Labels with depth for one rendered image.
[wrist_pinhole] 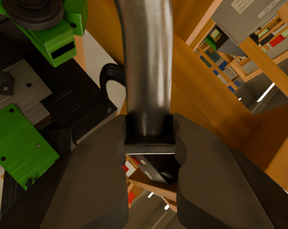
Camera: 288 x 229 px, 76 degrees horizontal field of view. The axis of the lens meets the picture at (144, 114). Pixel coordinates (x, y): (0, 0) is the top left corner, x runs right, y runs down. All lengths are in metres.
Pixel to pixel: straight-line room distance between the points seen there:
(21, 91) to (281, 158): 0.60
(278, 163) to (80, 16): 0.37
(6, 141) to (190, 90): 0.47
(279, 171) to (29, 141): 0.55
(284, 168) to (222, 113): 0.14
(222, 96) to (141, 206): 9.51
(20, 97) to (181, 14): 0.47
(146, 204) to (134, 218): 0.83
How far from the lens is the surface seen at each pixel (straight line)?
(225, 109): 0.40
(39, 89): 0.61
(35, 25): 0.31
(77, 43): 0.91
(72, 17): 0.36
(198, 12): 0.39
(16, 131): 0.59
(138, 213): 9.85
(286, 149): 0.33
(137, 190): 4.43
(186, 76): 0.38
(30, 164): 0.59
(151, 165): 0.49
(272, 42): 8.12
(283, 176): 0.32
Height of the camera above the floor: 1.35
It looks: 3 degrees down
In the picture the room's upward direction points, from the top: 138 degrees clockwise
